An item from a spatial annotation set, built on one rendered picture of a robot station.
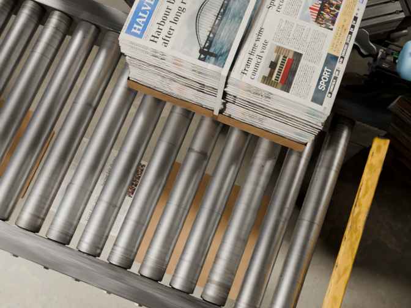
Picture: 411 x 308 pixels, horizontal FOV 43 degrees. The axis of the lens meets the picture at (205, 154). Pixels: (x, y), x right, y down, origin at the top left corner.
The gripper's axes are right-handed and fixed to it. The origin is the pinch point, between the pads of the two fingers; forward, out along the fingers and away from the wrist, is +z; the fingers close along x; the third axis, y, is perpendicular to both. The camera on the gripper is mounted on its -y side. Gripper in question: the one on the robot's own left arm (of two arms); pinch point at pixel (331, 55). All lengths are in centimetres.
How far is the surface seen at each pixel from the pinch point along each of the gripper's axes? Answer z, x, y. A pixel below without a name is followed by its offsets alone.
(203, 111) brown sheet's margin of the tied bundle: 20.6, 23.6, 4.0
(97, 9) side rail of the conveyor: 51, 9, 1
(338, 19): 3.7, 6.4, 23.8
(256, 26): 16.2, 12.9, 23.6
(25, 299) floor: 59, 78, -79
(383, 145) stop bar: -15.6, 16.3, 2.7
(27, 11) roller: 64, 15, 1
